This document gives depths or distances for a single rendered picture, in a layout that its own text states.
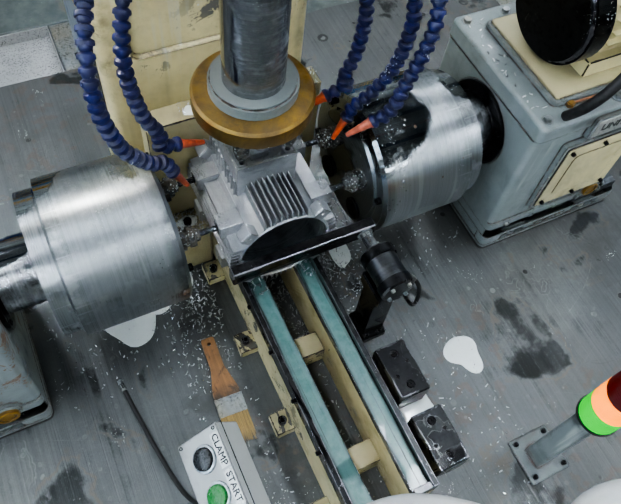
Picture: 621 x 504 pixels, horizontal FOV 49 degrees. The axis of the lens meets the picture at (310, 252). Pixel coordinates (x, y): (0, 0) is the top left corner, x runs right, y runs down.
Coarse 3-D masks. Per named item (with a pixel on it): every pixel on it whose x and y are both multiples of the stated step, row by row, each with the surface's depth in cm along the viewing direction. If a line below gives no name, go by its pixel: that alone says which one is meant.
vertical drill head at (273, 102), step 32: (224, 0) 80; (256, 0) 78; (288, 0) 81; (224, 32) 84; (256, 32) 82; (288, 32) 86; (224, 64) 89; (256, 64) 86; (288, 64) 96; (192, 96) 94; (224, 96) 92; (256, 96) 91; (288, 96) 93; (224, 128) 92; (256, 128) 92; (288, 128) 93
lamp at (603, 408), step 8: (600, 392) 92; (592, 400) 94; (600, 400) 92; (608, 400) 90; (600, 408) 92; (608, 408) 90; (600, 416) 93; (608, 416) 91; (616, 416) 90; (616, 424) 92
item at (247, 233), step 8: (208, 144) 110; (200, 152) 110; (208, 152) 110; (320, 200) 106; (312, 208) 106; (320, 208) 105; (328, 208) 107; (320, 216) 106; (248, 224) 103; (240, 232) 103; (248, 232) 102; (256, 232) 103; (240, 240) 102; (248, 240) 103; (248, 280) 114
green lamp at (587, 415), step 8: (592, 392) 96; (584, 400) 97; (584, 408) 96; (592, 408) 94; (584, 416) 96; (592, 416) 94; (584, 424) 97; (592, 424) 95; (600, 424) 94; (608, 424) 93; (600, 432) 96; (608, 432) 95
